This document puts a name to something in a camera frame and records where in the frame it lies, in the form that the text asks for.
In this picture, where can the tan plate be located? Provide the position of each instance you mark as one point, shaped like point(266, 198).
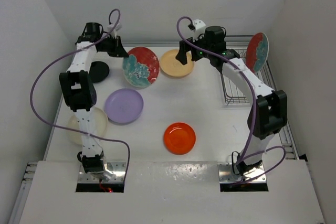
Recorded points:
point(172, 67)

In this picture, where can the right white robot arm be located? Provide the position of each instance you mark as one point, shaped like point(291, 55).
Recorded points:
point(268, 113)

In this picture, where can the black plate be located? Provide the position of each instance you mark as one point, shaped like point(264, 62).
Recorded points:
point(98, 71)

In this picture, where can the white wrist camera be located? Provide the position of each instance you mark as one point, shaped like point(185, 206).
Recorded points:
point(198, 27)
point(113, 29)

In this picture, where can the cream plate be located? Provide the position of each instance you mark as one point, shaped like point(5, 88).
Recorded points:
point(101, 121)

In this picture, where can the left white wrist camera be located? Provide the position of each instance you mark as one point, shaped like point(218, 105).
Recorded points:
point(113, 29)

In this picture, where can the orange plate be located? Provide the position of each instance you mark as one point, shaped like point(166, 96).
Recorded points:
point(179, 138)

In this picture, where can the metal base plate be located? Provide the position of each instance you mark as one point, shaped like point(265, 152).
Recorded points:
point(227, 176)
point(114, 174)

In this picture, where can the wire dish rack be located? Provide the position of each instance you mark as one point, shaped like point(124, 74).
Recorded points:
point(232, 95)

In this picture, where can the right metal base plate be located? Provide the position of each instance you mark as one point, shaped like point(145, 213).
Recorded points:
point(227, 176)

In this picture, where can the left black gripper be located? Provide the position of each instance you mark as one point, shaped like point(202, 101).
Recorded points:
point(118, 49)

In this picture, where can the red teal floral plate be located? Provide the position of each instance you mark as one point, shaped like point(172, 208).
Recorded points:
point(257, 52)
point(141, 68)

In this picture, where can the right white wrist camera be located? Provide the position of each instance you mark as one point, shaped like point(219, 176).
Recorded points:
point(198, 27)

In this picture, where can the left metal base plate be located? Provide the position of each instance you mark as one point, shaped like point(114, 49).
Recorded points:
point(114, 174)

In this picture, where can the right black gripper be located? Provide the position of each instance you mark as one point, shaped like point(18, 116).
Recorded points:
point(182, 54)

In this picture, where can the purple plate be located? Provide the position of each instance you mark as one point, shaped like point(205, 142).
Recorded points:
point(124, 106)

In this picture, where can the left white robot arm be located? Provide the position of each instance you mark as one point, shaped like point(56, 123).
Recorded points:
point(80, 95)

